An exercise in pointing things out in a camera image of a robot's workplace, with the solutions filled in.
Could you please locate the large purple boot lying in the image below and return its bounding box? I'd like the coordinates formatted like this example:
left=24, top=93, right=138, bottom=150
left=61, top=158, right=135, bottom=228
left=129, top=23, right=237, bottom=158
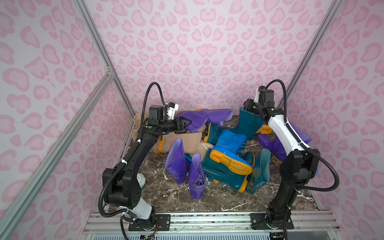
left=177, top=111, right=208, bottom=133
left=197, top=109, right=233, bottom=126

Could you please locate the blue rain boot yellow sole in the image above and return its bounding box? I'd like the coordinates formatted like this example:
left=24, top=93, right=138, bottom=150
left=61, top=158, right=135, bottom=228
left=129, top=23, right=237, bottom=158
left=210, top=130, right=253, bottom=176

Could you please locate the large purple boot lying back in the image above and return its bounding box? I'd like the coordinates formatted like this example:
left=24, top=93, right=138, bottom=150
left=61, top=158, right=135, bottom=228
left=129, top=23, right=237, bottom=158
left=197, top=109, right=233, bottom=126

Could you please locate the beige rain boot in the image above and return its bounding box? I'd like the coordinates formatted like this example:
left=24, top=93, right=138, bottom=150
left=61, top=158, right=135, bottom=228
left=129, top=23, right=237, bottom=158
left=131, top=114, right=142, bottom=142
left=152, top=132, right=214, bottom=158

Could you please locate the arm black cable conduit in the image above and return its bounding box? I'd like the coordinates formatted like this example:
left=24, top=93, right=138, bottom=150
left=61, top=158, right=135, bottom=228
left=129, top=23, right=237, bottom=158
left=265, top=79, right=340, bottom=193
left=97, top=81, right=167, bottom=218

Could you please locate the purple rain boot small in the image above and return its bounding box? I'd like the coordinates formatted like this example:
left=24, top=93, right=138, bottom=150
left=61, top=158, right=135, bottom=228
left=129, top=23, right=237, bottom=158
left=257, top=134, right=287, bottom=163
left=290, top=123, right=312, bottom=144

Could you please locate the teal boot behind blue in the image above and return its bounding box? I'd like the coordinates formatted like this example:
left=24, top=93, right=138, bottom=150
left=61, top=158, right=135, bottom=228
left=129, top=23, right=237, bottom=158
left=204, top=123, right=221, bottom=146

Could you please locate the large purple boot lying front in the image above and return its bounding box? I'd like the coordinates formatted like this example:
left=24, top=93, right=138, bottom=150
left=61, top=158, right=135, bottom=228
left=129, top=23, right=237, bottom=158
left=177, top=111, right=208, bottom=133

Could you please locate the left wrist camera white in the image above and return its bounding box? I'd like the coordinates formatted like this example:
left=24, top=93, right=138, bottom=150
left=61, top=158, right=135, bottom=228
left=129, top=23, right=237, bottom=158
left=165, top=102, right=179, bottom=120

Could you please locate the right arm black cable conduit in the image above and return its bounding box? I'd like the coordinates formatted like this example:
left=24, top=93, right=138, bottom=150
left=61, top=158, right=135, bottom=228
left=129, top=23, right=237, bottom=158
left=265, top=79, right=340, bottom=193

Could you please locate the teal rain boot upright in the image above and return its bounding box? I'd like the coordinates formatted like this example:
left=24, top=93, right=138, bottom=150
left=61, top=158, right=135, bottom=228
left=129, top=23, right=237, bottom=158
left=219, top=107, right=273, bottom=142

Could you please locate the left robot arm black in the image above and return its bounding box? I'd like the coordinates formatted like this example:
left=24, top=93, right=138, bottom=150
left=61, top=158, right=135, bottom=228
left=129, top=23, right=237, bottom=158
left=98, top=117, right=192, bottom=223

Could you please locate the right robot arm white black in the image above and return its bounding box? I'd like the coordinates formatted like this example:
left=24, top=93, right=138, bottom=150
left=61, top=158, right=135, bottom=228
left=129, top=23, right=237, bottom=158
left=244, top=99, right=319, bottom=230

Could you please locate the left aluminium frame strut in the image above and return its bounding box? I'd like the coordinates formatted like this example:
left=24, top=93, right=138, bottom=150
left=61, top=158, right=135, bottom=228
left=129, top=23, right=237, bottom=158
left=1, top=71, right=115, bottom=240

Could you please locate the purple rain boot front left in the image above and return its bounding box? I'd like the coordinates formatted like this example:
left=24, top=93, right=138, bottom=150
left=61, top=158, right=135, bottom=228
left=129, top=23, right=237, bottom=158
left=165, top=138, right=190, bottom=185

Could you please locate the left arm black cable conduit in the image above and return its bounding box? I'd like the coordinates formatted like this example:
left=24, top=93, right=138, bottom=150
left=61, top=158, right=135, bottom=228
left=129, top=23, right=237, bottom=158
left=97, top=81, right=167, bottom=218

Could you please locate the large teal boot yellow sole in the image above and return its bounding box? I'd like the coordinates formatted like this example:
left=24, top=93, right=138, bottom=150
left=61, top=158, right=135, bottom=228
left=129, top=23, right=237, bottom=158
left=202, top=147, right=255, bottom=192

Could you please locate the purple rain boot front right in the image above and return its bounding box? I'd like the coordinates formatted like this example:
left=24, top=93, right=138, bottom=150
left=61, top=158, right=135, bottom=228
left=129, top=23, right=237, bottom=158
left=189, top=154, right=206, bottom=200

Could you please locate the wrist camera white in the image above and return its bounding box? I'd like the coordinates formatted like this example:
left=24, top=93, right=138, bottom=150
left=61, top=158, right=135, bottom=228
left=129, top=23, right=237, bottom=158
left=254, top=86, right=265, bottom=103
left=165, top=102, right=179, bottom=120

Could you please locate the small white alarm clock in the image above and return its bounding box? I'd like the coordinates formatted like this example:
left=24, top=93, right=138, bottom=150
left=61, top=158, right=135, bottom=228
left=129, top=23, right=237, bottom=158
left=137, top=173, right=146, bottom=189

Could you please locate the teal rain boot front right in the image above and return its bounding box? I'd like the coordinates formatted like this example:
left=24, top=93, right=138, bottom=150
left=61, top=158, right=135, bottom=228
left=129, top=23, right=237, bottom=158
left=245, top=149, right=272, bottom=195

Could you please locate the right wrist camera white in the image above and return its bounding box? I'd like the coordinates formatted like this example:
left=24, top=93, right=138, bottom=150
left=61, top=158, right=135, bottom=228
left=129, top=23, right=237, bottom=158
left=254, top=86, right=265, bottom=103

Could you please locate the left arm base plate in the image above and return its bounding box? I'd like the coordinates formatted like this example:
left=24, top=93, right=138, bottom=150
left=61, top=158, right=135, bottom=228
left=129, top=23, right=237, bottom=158
left=129, top=214, right=171, bottom=232

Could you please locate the left back aluminium post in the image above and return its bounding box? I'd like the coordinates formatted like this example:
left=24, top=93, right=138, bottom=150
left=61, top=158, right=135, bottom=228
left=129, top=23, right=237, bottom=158
left=73, top=0, right=135, bottom=118

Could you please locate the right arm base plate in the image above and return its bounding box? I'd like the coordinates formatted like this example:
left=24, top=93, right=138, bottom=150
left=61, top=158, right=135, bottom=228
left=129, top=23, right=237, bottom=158
left=250, top=212, right=294, bottom=231

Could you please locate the right aluminium frame post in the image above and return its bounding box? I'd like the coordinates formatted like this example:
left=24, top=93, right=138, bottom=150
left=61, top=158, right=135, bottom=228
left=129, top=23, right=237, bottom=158
left=285, top=0, right=345, bottom=100

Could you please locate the aluminium front rail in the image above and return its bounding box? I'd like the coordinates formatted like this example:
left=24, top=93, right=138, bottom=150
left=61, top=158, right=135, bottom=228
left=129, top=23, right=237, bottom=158
left=81, top=211, right=344, bottom=240

